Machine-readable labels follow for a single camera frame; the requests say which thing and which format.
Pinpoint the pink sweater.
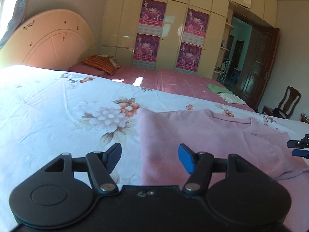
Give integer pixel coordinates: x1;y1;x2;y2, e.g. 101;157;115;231
137;108;308;231

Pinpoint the brown wooden tv cabinet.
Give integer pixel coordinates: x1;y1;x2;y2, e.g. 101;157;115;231
300;113;309;124

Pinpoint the dark wooden chair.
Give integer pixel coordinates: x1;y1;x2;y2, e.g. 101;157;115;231
262;86;301;119

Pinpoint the white folded cloth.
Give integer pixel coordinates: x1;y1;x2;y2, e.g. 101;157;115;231
218;93;246;105

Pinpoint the green folded cloth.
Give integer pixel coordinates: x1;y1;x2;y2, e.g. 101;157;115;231
207;84;234;95

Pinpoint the pink checked bed cover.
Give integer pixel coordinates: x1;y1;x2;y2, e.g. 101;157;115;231
69;63;254;112

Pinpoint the white floral bed sheet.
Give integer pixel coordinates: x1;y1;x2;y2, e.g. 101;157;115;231
1;65;308;231

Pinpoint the orange striped pillow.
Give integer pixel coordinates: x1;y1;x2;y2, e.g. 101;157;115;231
82;55;116;75

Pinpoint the lower right magenta poster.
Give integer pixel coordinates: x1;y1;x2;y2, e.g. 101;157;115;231
174;42;202;75

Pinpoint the magenta poster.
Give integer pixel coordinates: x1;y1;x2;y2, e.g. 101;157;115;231
174;42;202;75
137;0;166;37
182;9;209;47
132;34;160;71

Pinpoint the dark brown wooden door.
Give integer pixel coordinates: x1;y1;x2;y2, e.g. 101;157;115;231
235;27;280;111

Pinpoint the lower left magenta poster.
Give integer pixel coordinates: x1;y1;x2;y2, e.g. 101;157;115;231
132;34;160;71

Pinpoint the upper right magenta poster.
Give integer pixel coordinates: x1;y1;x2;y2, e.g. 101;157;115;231
182;9;209;47

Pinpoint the cream wardrobe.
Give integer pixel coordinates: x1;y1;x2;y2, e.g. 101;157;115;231
101;0;277;78

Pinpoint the cream curved headboard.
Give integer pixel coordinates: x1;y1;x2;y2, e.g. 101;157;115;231
1;9;96;70

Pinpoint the upper left magenta poster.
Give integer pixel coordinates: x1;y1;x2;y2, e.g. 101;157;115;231
137;0;166;37

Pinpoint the grey window curtain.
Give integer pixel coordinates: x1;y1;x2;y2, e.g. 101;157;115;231
0;0;27;48

